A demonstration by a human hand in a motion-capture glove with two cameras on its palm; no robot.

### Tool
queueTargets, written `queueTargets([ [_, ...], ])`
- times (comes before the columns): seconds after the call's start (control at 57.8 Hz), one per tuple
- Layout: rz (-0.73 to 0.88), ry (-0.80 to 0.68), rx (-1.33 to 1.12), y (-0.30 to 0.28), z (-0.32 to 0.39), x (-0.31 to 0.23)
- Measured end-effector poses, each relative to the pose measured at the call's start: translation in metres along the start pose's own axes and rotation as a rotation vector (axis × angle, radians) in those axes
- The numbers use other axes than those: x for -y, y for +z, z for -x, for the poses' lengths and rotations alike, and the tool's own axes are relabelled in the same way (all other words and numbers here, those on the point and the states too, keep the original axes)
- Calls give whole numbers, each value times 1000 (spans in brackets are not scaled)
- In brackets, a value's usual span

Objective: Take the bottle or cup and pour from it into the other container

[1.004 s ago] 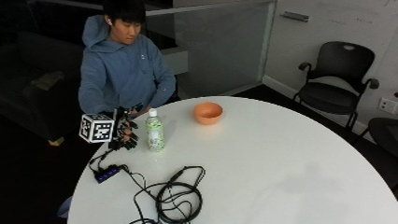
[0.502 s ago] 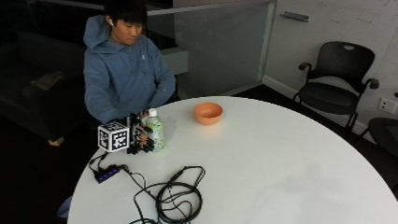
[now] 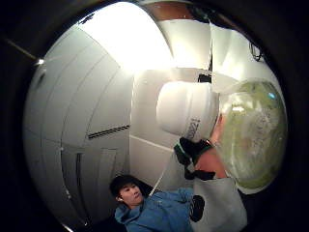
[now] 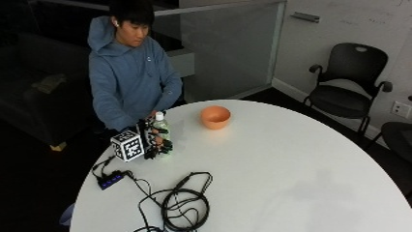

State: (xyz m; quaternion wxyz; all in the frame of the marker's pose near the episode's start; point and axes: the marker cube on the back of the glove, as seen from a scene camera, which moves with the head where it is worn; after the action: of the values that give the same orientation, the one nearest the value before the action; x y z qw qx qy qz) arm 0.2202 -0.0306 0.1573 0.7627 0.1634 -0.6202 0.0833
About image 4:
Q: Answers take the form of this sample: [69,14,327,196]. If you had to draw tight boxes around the clear plastic bottle white cap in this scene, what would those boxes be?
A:
[151,111,172,157]

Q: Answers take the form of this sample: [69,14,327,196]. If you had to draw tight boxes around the white marker cube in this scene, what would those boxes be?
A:
[109,130,147,163]

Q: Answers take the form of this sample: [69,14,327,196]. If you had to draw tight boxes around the orange bowl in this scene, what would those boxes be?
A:
[200,104,233,131]

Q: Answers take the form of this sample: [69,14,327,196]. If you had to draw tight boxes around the black hub box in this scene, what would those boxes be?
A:
[96,170,127,191]

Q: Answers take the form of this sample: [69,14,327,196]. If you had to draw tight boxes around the the person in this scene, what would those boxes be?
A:
[87,0,184,133]

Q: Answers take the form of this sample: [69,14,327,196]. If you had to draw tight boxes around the blue-grey bin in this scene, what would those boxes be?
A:
[57,202,77,227]

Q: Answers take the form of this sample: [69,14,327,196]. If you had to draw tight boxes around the dark sofa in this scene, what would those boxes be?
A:
[0,32,101,153]

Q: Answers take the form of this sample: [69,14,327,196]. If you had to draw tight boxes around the crumpled cloth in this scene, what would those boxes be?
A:
[29,73,68,95]

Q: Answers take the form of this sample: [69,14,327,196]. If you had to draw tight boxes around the glass partition panel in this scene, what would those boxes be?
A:
[152,0,288,103]

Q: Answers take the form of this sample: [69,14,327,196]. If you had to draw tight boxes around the black office chair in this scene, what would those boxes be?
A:
[303,42,393,137]

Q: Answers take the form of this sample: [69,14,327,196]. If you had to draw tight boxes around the short black cable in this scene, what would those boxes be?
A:
[91,156,119,181]

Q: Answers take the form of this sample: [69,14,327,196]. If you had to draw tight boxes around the coiled black cable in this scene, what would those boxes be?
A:
[123,171,215,232]

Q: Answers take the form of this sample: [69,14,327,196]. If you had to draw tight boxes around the grey wall-mounted tray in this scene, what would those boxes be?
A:
[289,11,321,24]

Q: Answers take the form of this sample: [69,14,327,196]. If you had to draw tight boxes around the white wall outlet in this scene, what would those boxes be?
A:
[389,101,412,120]

